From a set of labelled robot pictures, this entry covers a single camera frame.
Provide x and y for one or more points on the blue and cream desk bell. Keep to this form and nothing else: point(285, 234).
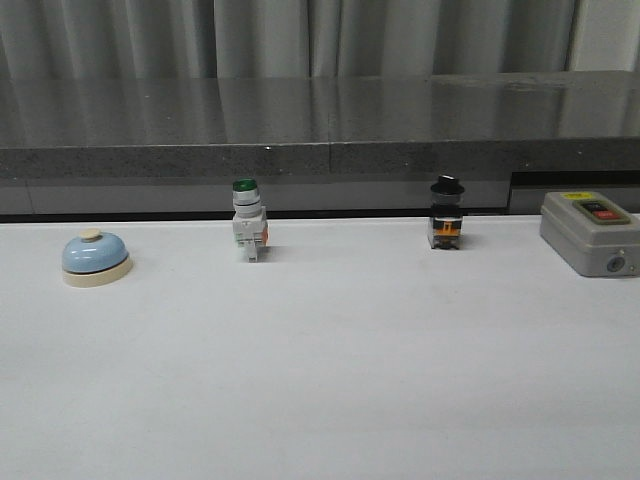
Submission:
point(94, 258)

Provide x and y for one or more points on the grey stone counter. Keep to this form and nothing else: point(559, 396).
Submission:
point(152, 149)

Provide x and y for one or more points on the grey curtain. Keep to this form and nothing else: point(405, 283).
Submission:
point(264, 39)

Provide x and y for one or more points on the green push button switch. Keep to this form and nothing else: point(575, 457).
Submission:
point(250, 224)

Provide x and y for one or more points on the black rotary selector switch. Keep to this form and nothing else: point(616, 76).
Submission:
point(445, 221)

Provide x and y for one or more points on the grey power switch box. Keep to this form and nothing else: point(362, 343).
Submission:
point(593, 234)

